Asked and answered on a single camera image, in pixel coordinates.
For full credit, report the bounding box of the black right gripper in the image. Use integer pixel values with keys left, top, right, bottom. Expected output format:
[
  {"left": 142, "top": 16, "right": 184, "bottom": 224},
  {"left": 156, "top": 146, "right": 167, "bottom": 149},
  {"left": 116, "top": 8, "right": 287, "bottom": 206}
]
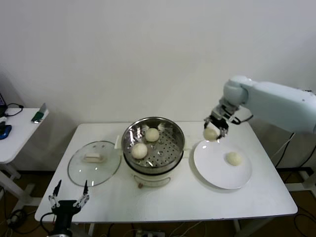
[{"left": 203, "top": 115, "right": 230, "bottom": 142}]

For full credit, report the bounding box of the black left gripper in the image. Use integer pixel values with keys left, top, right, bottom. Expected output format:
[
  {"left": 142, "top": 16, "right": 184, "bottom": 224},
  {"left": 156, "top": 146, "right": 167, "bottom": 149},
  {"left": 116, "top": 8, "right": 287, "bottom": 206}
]
[{"left": 48, "top": 179, "right": 90, "bottom": 231}]

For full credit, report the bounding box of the white steamed baozi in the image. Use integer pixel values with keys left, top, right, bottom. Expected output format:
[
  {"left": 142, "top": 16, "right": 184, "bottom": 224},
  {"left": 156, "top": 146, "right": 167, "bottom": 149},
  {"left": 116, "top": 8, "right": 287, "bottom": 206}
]
[
  {"left": 145, "top": 127, "right": 160, "bottom": 143},
  {"left": 225, "top": 151, "right": 244, "bottom": 166},
  {"left": 202, "top": 127, "right": 219, "bottom": 142},
  {"left": 131, "top": 143, "right": 148, "bottom": 159}
]

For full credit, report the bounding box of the round glass pot lid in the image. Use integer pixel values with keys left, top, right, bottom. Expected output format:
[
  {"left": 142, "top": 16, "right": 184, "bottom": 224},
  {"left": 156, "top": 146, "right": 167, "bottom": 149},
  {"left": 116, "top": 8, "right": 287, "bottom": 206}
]
[{"left": 67, "top": 140, "right": 122, "bottom": 187}]

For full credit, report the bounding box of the stainless steel steamer basket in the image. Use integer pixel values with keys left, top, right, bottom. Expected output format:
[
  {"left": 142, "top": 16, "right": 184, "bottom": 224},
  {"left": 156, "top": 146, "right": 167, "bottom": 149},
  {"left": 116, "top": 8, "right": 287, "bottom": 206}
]
[{"left": 122, "top": 117, "right": 186, "bottom": 173}]

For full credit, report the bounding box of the white round plate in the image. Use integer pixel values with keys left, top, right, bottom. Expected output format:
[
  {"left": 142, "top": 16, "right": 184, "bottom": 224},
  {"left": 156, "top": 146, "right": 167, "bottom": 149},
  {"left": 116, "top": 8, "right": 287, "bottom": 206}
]
[{"left": 193, "top": 137, "right": 254, "bottom": 190}]

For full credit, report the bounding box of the grey floor plug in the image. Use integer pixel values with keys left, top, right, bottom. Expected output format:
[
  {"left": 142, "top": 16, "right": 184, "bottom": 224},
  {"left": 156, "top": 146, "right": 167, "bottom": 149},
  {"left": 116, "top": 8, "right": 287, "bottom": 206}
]
[{"left": 7, "top": 209, "right": 28, "bottom": 229}]

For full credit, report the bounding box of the white side table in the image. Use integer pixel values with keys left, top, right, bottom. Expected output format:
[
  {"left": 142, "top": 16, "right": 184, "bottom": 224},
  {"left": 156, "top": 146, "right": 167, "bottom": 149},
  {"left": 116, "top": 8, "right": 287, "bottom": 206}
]
[{"left": 0, "top": 107, "right": 50, "bottom": 207}]

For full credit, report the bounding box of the cream electric cooking pot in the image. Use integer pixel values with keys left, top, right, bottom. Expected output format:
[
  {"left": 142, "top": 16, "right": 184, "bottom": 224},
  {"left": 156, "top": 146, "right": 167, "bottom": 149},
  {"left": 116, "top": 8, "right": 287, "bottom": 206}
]
[{"left": 115, "top": 134, "right": 193, "bottom": 190}]

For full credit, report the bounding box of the blue small device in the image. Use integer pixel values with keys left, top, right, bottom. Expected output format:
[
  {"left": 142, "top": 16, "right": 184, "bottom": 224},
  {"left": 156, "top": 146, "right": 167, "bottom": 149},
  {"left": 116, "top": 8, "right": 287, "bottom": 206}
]
[{"left": 0, "top": 124, "right": 13, "bottom": 141}]

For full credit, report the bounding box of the black table foot bar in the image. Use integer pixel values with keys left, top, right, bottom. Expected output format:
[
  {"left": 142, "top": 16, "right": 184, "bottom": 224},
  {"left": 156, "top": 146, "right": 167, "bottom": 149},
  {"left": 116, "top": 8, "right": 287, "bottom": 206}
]
[{"left": 276, "top": 167, "right": 314, "bottom": 175}]

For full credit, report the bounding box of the white work table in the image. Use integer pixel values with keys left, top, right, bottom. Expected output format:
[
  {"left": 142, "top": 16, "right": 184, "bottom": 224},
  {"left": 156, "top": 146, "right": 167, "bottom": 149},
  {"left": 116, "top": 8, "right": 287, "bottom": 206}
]
[{"left": 34, "top": 120, "right": 299, "bottom": 237}]

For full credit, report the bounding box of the white power strip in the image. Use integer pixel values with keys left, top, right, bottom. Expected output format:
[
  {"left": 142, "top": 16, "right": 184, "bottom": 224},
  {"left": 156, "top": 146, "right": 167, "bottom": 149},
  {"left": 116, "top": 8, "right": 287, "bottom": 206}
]
[{"left": 135, "top": 229, "right": 166, "bottom": 237}]

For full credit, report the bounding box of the white shelf table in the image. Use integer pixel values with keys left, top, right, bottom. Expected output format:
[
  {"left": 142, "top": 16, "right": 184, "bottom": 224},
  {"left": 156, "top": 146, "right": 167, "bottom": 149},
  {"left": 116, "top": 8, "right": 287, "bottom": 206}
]
[{"left": 287, "top": 133, "right": 316, "bottom": 193}]

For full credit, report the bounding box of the laptop with blue screen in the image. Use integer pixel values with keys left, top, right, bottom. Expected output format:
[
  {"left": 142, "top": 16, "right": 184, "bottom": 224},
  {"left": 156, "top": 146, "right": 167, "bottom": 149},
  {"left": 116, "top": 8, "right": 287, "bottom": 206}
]
[{"left": 0, "top": 91, "right": 7, "bottom": 117}]

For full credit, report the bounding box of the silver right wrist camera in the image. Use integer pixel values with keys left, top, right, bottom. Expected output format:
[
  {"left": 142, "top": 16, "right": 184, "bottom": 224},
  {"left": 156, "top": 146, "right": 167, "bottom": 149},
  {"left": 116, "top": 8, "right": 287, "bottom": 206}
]
[{"left": 213, "top": 105, "right": 241, "bottom": 124}]

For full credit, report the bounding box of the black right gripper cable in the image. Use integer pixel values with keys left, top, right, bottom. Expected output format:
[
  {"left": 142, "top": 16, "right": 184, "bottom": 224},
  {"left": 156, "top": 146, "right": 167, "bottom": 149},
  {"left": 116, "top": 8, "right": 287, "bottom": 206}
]
[{"left": 233, "top": 114, "right": 254, "bottom": 124}]

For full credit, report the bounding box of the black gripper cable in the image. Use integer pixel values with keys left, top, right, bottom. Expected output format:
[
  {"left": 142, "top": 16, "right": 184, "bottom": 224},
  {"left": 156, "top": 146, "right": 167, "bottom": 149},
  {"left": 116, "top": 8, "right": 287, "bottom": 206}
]
[
  {"left": 39, "top": 212, "right": 57, "bottom": 237},
  {"left": 233, "top": 114, "right": 254, "bottom": 124}
]

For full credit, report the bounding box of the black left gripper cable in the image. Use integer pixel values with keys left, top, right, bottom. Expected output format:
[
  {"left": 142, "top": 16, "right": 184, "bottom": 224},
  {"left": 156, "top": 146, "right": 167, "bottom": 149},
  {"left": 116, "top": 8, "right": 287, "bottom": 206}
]
[{"left": 39, "top": 212, "right": 57, "bottom": 237}]

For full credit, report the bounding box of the black power cable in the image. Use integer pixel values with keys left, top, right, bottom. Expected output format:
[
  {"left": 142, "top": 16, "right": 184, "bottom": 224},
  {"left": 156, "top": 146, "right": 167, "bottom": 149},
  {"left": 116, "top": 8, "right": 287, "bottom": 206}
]
[{"left": 275, "top": 133, "right": 297, "bottom": 168}]

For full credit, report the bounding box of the white power cable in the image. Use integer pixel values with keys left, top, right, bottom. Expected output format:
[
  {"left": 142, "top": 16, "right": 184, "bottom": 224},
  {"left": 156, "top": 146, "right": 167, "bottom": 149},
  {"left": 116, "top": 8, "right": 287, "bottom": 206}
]
[{"left": 271, "top": 138, "right": 293, "bottom": 158}]

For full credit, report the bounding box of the black cable with plug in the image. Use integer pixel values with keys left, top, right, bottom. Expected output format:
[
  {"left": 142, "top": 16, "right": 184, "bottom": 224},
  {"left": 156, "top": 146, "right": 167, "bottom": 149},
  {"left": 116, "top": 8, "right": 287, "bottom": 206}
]
[{"left": 4, "top": 103, "right": 25, "bottom": 118}]

